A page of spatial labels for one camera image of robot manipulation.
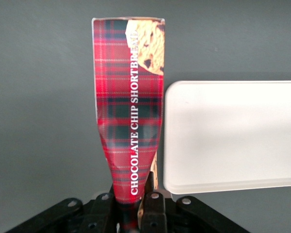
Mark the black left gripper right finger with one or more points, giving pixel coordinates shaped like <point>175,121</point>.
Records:
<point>154,213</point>

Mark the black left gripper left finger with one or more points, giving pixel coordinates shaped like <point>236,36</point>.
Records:
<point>100,216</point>

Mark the red tartan cookie box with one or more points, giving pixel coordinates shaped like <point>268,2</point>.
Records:
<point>126,104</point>

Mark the cream rectangular plastic tray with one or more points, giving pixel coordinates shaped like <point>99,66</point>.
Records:
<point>232,136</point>

